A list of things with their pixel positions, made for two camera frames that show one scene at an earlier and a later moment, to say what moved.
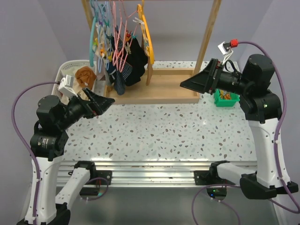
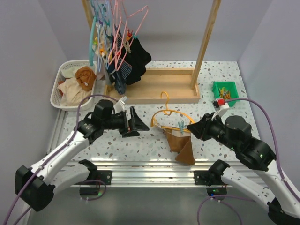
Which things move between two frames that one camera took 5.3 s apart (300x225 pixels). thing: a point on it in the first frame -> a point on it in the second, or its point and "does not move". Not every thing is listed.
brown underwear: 146,46 -> 182,143
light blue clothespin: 137,20 -> 182,126
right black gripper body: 224,80 -> 213,128
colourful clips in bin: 225,95 does not move
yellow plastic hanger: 148,46 -> 168,112
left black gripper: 97,104 -> 134,124
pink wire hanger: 123,37 -> 136,33
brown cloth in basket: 85,76 does not move
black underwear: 136,54 does not move
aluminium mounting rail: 145,174 does not move
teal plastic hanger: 92,42 does not move
